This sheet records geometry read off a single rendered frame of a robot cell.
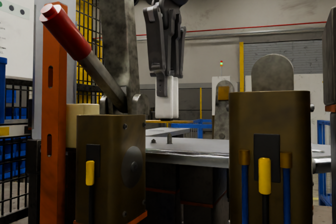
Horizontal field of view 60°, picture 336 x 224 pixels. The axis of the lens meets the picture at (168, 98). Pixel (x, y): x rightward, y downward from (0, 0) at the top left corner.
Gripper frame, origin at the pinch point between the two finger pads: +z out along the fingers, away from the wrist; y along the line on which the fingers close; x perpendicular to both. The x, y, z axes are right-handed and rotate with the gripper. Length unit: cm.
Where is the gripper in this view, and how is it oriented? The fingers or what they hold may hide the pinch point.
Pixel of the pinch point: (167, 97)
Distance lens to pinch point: 49.3
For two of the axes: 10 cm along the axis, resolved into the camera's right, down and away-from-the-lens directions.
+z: 0.0, 10.0, -0.4
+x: -9.1, 0.2, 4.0
